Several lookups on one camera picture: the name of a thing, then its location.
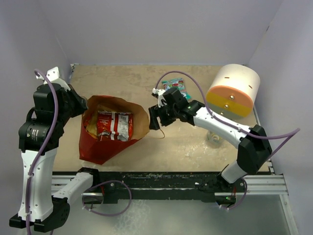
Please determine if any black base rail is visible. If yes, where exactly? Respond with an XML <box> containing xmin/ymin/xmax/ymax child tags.
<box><xmin>79</xmin><ymin>167</ymin><xmax>247</xmax><ymax>206</ymax></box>

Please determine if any red paper bag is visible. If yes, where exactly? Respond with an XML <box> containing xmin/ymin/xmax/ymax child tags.
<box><xmin>79</xmin><ymin>95</ymin><xmax>150</xmax><ymax>165</ymax></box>

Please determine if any red chips bag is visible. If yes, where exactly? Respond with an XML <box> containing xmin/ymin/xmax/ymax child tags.
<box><xmin>96</xmin><ymin>111</ymin><xmax>134</xmax><ymax>141</ymax></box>

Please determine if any metal corner bracket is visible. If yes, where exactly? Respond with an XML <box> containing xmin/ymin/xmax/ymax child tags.
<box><xmin>69</xmin><ymin>63</ymin><xmax>79</xmax><ymax>80</ymax></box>

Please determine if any teal snack packet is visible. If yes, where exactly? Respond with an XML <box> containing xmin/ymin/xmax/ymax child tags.
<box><xmin>161</xmin><ymin>78</ymin><xmax>191</xmax><ymax>100</ymax></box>

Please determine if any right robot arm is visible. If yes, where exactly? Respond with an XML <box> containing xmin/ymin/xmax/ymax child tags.
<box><xmin>149</xmin><ymin>88</ymin><xmax>272</xmax><ymax>191</ymax></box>

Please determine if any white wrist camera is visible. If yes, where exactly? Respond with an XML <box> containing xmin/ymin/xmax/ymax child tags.
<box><xmin>46</xmin><ymin>67</ymin><xmax>71</xmax><ymax>91</ymax></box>
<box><xmin>152</xmin><ymin>88</ymin><xmax>167</xmax><ymax>108</ymax></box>

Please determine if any clear tape roll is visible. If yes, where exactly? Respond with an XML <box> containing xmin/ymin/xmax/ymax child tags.
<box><xmin>206</xmin><ymin>131</ymin><xmax>226</xmax><ymax>148</ymax></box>

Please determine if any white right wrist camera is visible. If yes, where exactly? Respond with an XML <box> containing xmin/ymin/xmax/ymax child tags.
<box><xmin>152</xmin><ymin>88</ymin><xmax>167</xmax><ymax>108</ymax></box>

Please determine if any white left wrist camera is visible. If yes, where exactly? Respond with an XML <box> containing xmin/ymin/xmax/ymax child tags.
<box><xmin>46</xmin><ymin>67</ymin><xmax>71</xmax><ymax>91</ymax></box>

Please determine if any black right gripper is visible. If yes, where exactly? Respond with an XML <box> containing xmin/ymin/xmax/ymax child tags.
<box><xmin>149</xmin><ymin>101</ymin><xmax>179</xmax><ymax>130</ymax></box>

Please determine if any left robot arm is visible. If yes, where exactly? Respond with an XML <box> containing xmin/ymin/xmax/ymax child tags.
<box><xmin>9</xmin><ymin>83</ymin><xmax>101</xmax><ymax>233</ymax></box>

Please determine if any white cylinder toy drum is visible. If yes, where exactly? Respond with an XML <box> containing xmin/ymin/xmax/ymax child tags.
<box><xmin>205</xmin><ymin>64</ymin><xmax>260</xmax><ymax>120</ymax></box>

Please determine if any yellow snack packet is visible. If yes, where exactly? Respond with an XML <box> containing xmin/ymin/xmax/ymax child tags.
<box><xmin>84</xmin><ymin>104</ymin><xmax>109</xmax><ymax>139</ymax></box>

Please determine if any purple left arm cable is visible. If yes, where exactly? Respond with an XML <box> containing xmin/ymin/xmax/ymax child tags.
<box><xmin>25</xmin><ymin>69</ymin><xmax>133</xmax><ymax>235</ymax></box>

